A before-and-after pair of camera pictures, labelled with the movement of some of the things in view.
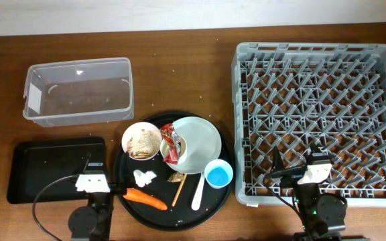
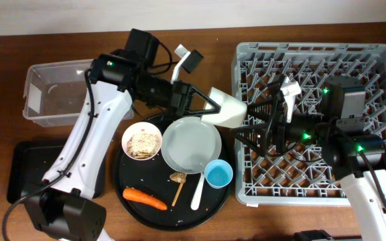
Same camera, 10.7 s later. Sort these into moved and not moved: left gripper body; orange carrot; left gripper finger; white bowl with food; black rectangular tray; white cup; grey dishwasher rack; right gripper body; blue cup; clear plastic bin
Moved: left gripper finger; right gripper body; left gripper body; white cup
Not moved: grey dishwasher rack; white bowl with food; blue cup; clear plastic bin; black rectangular tray; orange carrot
